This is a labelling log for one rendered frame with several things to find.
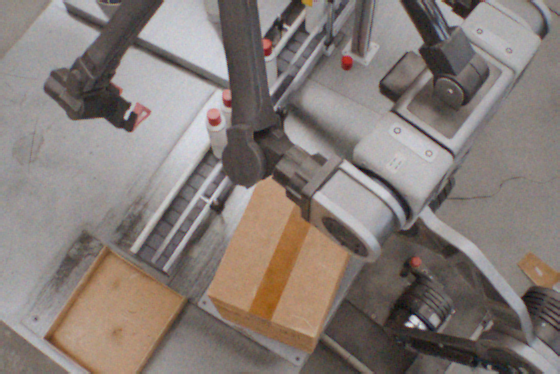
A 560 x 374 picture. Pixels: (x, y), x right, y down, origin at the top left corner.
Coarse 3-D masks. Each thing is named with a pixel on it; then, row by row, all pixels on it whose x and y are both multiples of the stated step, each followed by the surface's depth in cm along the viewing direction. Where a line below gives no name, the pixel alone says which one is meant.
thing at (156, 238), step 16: (336, 16) 180; (304, 32) 178; (320, 32) 178; (288, 48) 176; (304, 64) 176; (288, 80) 172; (272, 96) 170; (208, 160) 163; (192, 176) 162; (224, 176) 162; (192, 192) 160; (208, 192) 160; (176, 208) 159; (160, 224) 157; (192, 224) 159; (160, 240) 156; (176, 240) 156; (144, 256) 154
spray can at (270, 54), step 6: (264, 42) 153; (270, 42) 152; (264, 48) 152; (270, 48) 153; (270, 54) 155; (270, 60) 156; (270, 66) 158; (276, 66) 161; (270, 72) 161; (276, 72) 164; (270, 78) 163; (276, 78) 166; (270, 84) 166
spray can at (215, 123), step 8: (208, 112) 146; (216, 112) 145; (208, 120) 147; (216, 120) 146; (224, 120) 149; (208, 128) 149; (216, 128) 148; (224, 128) 150; (216, 136) 151; (224, 136) 153; (216, 144) 155; (224, 144) 156; (216, 152) 160
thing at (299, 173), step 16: (288, 160) 96; (304, 160) 96; (320, 160) 96; (336, 160) 93; (288, 176) 96; (304, 176) 94; (320, 176) 92; (288, 192) 97; (304, 192) 91; (304, 208) 96
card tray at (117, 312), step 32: (96, 288) 156; (128, 288) 156; (160, 288) 156; (64, 320) 153; (96, 320) 153; (128, 320) 153; (160, 320) 153; (64, 352) 150; (96, 352) 150; (128, 352) 150
